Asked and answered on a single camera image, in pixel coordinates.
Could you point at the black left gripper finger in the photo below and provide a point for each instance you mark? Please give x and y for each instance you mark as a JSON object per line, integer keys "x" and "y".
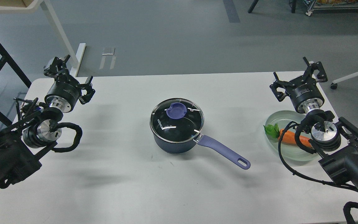
{"x": 87, "y": 87}
{"x": 57, "y": 67}

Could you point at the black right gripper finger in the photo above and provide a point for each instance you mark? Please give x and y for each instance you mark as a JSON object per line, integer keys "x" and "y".
{"x": 314, "y": 72}
{"x": 287, "y": 86}

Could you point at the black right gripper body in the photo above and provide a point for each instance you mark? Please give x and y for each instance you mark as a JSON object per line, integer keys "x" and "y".
{"x": 306, "y": 97}

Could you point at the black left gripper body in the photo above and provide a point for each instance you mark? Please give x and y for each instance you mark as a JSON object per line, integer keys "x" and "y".
{"x": 65, "y": 92}

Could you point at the glass lid purple knob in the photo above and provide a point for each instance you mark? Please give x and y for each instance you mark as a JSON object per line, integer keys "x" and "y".
{"x": 176, "y": 120}

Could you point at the dark blue saucepan purple handle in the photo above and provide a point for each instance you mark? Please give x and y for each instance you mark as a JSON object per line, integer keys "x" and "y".
{"x": 205, "y": 141}

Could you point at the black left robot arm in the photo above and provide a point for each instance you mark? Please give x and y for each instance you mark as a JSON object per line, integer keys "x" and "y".
{"x": 39, "y": 128}

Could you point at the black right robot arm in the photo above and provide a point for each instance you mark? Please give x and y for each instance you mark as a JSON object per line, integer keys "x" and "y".
{"x": 335, "y": 143}

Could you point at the orange toy carrot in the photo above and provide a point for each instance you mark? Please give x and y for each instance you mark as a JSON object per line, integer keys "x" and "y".
{"x": 289, "y": 137}

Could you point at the black stand leg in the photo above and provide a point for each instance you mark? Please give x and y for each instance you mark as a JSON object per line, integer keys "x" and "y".
{"x": 292, "y": 4}

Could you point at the metal wheeled cart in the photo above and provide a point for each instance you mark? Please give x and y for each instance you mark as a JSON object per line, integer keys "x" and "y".
{"x": 313, "y": 5}

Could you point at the white desk frame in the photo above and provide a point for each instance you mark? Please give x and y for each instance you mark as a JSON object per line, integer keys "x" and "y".
{"x": 29, "y": 7}

